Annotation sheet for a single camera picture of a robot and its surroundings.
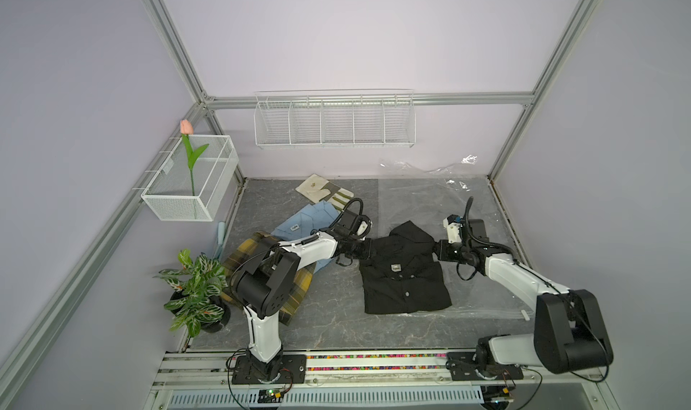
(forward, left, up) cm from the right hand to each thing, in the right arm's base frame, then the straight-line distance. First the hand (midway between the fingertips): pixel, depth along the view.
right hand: (435, 245), depth 91 cm
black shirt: (-9, +12, -4) cm, 15 cm away
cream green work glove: (+32, +44, -6) cm, 55 cm away
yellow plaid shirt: (-14, +45, -3) cm, 47 cm away
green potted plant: (-25, +65, +16) cm, 71 cm away
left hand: (-2, +20, -1) cm, 20 cm away
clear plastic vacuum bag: (+27, +3, -4) cm, 28 cm away
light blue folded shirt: (+17, +44, -6) cm, 47 cm away
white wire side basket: (+3, +79, +25) cm, 83 cm away
